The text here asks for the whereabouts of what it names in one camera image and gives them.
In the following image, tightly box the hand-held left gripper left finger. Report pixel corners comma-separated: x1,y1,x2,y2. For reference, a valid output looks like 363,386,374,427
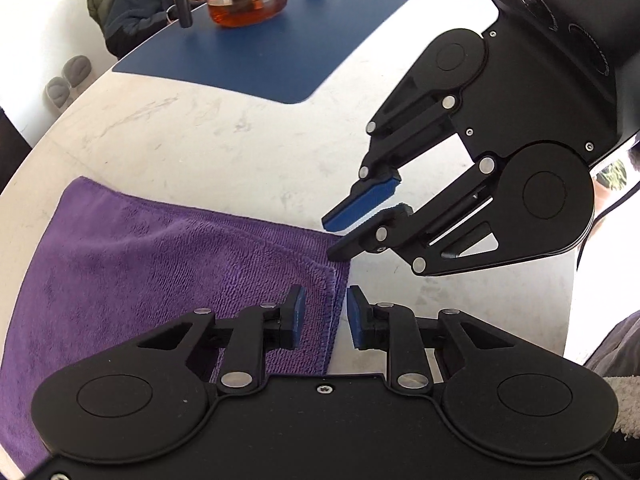
137,284,307,392

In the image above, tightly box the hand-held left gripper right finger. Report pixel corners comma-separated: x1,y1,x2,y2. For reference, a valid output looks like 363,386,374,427
347,284,518,392

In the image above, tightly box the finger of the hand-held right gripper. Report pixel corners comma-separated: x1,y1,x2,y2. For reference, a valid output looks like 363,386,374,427
327,156,506,277
321,67,458,235

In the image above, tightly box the purple towel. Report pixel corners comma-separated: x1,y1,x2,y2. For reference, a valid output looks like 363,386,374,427
0,176,351,476

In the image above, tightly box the blue table mat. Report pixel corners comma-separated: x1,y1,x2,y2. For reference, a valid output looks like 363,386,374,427
111,0,446,105

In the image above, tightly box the person's fleece-lined jacket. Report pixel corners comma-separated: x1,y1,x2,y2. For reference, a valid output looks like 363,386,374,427
582,310,640,453

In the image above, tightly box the black water dispenser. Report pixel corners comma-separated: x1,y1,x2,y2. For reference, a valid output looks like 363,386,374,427
0,107,32,163

